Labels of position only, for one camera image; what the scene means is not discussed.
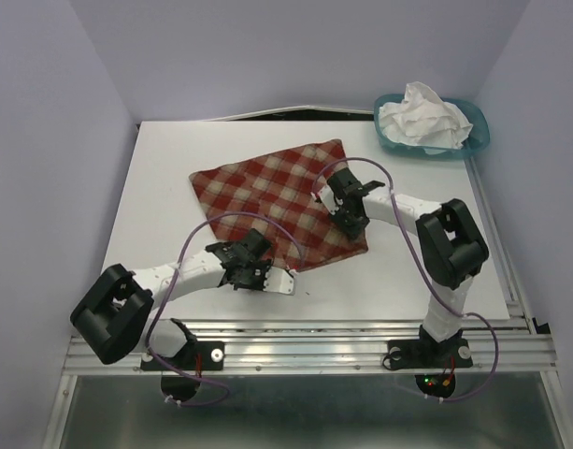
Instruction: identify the aluminium frame rail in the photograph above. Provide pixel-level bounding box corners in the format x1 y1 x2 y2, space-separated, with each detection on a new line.
61 319 559 376

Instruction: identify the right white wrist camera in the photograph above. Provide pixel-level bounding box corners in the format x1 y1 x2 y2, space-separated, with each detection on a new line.
313 185 339 215

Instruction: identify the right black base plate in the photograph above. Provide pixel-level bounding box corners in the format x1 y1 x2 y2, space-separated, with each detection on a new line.
381 339 473 372

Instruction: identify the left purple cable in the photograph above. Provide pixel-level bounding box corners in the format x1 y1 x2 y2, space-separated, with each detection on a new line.
143 210 308 407

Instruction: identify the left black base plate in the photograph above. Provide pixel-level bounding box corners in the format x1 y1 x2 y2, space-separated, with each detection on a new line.
163 340 225 371

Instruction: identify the white crumpled cloth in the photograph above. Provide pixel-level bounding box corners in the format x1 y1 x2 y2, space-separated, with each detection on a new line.
378 81 473 150

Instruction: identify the purple cable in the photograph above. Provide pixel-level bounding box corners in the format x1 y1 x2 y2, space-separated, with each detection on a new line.
310 157 502 404
143 210 308 407

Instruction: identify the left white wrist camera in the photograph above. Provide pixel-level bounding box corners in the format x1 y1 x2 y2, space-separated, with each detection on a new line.
263 267 298 296

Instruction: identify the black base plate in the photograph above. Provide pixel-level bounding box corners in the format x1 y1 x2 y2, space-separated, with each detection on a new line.
381 339 473 372
163 340 225 371

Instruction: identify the teal plastic basket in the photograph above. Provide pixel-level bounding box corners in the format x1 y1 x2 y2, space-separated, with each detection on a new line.
373 94 491 162

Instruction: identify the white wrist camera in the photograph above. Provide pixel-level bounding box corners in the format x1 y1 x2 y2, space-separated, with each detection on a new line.
313 185 339 215
263 267 298 296

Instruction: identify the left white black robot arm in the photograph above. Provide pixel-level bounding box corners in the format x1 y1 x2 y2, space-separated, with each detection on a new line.
70 229 281 369

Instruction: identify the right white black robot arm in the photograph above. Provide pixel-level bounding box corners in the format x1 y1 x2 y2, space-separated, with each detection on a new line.
315 168 490 370

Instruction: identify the red checked skirt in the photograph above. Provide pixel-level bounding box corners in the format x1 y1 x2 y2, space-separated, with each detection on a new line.
189 139 368 271

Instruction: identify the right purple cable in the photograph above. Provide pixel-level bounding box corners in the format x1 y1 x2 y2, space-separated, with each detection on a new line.
310 157 502 404

